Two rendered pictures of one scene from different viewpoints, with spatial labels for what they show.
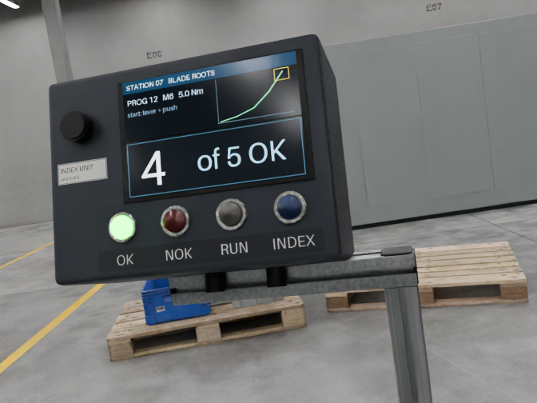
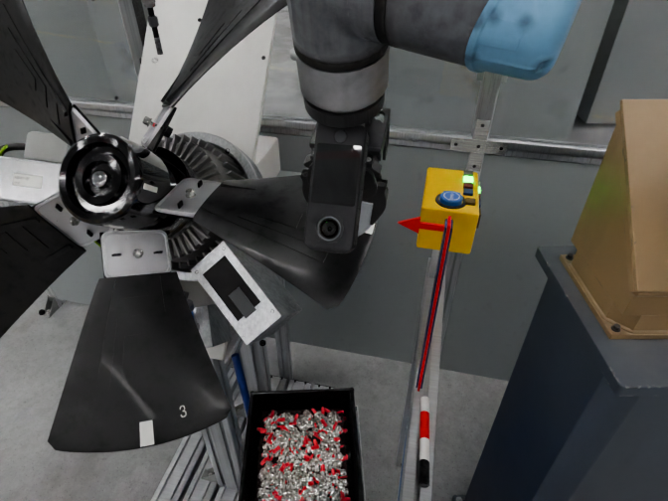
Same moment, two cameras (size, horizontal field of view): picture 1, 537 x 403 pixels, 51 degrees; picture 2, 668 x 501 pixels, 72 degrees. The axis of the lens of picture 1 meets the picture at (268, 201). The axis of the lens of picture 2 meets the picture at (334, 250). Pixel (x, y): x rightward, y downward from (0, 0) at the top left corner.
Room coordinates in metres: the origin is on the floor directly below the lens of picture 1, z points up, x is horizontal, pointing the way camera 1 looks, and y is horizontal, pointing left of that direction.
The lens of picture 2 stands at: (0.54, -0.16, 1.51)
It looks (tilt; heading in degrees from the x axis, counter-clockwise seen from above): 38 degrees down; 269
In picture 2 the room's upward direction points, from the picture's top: straight up
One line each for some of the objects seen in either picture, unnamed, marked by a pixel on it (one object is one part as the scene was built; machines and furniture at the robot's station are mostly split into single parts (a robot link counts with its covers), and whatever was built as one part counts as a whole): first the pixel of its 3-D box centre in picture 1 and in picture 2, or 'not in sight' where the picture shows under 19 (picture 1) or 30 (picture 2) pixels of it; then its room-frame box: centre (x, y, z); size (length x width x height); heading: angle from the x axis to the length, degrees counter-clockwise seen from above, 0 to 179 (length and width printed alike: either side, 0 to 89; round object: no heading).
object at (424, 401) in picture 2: not in sight; (424, 438); (0.40, -0.53, 0.87); 0.14 x 0.01 x 0.01; 80
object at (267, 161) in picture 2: not in sight; (244, 164); (0.77, -1.32, 0.92); 0.17 x 0.16 x 0.11; 76
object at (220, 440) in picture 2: not in sight; (215, 412); (0.83, -0.84, 0.46); 0.09 x 0.05 x 0.91; 166
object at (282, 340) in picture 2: not in sight; (278, 305); (0.70, -1.27, 0.42); 0.04 x 0.04 x 0.83; 76
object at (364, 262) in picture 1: (289, 277); not in sight; (0.53, -0.01, 1.04); 0.24 x 0.03 x 0.03; 76
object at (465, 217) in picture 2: not in sight; (447, 211); (0.30, -0.91, 1.02); 0.16 x 0.10 x 0.11; 76
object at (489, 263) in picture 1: (423, 273); not in sight; (3.83, -0.99, 0.07); 1.20 x 1.00 x 0.15; 72
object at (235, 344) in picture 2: not in sight; (228, 351); (0.80, -0.96, 0.56); 0.19 x 0.04 x 0.04; 76
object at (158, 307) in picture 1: (178, 291); not in sight; (3.67, 0.68, 0.25); 0.60 x 0.41 x 0.22; 5
